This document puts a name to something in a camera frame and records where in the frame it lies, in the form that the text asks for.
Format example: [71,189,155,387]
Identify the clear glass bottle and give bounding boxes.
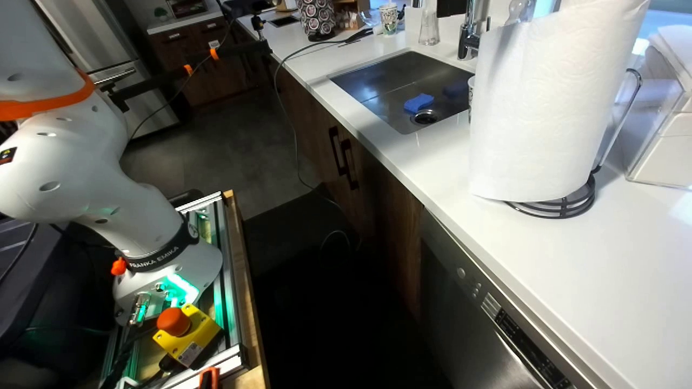
[418,0,444,47]

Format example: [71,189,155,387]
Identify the black camera stand orange clamps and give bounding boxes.
[99,34,277,114]

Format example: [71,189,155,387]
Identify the orange handled tool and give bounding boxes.
[197,366,222,389]

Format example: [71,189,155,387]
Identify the yellow emergency stop button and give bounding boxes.
[149,302,222,366]

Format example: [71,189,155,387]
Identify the brown wooden drawer cabinet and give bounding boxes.
[146,4,255,111]

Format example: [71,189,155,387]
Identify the wooden sink counter cabinet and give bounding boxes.
[274,62,426,323]

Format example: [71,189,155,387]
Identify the black counter cable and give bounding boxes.
[271,25,376,82]

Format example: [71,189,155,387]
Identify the blue sponge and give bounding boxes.
[400,90,440,116]

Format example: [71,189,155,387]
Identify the stainless steel sink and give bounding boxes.
[330,49,478,137]

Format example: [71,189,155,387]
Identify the chrome kitchen faucet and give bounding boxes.
[457,0,501,60]

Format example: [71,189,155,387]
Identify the wood and aluminium robot cart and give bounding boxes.
[96,189,272,389]

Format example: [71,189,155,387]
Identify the black wire towel holder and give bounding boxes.
[505,65,645,221]

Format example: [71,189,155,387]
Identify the patterned fabric bag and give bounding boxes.
[298,0,354,41]

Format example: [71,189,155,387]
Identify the small white cup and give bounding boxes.
[378,0,403,36]

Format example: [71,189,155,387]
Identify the stainless steel dishwasher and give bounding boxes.
[418,211,603,389]

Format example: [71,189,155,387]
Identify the stainless steel refrigerator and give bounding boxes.
[30,0,181,138]

